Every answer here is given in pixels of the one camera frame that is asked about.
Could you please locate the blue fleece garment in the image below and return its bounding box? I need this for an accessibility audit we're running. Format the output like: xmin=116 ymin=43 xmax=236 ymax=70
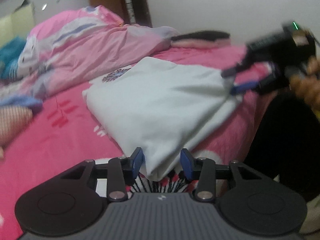
xmin=0 ymin=95 xmax=44 ymax=115

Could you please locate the pink checked knit garment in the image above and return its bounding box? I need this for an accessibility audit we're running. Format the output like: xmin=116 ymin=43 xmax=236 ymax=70
xmin=0 ymin=106 xmax=34 ymax=148

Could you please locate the pink patterned duvet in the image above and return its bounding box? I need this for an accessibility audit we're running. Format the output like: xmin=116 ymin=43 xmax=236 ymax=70
xmin=17 ymin=5 xmax=180 ymax=98

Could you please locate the white sweatshirt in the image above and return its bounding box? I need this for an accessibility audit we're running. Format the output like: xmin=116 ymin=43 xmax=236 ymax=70
xmin=82 ymin=56 xmax=244 ymax=182

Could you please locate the pink floral fleece blanket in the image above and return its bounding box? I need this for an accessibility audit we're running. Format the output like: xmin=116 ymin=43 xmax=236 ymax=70
xmin=0 ymin=42 xmax=278 ymax=230

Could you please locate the person's right hand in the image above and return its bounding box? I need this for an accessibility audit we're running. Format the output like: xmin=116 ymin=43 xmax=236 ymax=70
xmin=291 ymin=56 xmax=320 ymax=110

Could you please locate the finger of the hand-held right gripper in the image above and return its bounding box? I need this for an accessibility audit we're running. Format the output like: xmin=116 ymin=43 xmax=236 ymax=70
xmin=229 ymin=79 xmax=261 ymax=96
xmin=221 ymin=52 xmax=253 ymax=79

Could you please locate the pale yellow cabinet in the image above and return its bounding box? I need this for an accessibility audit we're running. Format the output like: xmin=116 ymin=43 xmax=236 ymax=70
xmin=0 ymin=1 xmax=35 ymax=48

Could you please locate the teal patterned cloth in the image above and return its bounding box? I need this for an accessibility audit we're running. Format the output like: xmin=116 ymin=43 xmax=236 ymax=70
xmin=0 ymin=36 xmax=28 ymax=80

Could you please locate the dark cloth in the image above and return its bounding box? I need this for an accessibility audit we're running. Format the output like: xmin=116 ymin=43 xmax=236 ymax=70
xmin=244 ymin=92 xmax=320 ymax=203

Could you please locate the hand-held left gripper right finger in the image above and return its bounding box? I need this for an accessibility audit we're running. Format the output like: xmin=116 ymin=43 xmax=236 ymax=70
xmin=180 ymin=148 xmax=263 ymax=202

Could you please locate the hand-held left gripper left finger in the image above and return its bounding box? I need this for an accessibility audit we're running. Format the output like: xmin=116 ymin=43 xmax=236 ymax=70
xmin=59 ymin=147 xmax=145 ymax=202

